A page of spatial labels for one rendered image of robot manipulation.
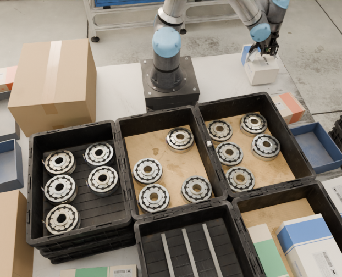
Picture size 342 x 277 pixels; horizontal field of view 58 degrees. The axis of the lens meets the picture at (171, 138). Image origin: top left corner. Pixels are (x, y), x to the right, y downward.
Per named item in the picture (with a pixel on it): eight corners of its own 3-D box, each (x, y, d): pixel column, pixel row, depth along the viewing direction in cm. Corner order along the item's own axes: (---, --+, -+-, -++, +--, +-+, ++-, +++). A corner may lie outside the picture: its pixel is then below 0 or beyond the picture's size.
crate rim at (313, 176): (193, 108, 119) (193, 104, 117) (265, 94, 124) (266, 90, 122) (229, 201, 96) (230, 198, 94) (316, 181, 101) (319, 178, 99)
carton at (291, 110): (269, 130, 139) (274, 120, 133) (255, 111, 146) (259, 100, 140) (299, 120, 142) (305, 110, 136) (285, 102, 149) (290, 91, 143)
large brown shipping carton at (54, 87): (38, 75, 160) (22, 43, 144) (97, 70, 162) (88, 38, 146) (26, 137, 137) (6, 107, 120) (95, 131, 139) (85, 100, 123)
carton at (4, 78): (-9, 98, 151) (-17, 87, 145) (-7, 81, 157) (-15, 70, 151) (25, 92, 153) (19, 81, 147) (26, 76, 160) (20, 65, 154)
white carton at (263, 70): (240, 59, 165) (243, 44, 158) (261, 56, 166) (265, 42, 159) (251, 84, 153) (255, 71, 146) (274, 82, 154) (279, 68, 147)
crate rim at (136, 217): (115, 122, 115) (114, 118, 113) (192, 108, 119) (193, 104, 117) (133, 224, 92) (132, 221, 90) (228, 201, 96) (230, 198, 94)
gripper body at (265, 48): (260, 57, 144) (266, 35, 134) (254, 46, 149) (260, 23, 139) (276, 56, 144) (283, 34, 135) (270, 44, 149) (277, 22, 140)
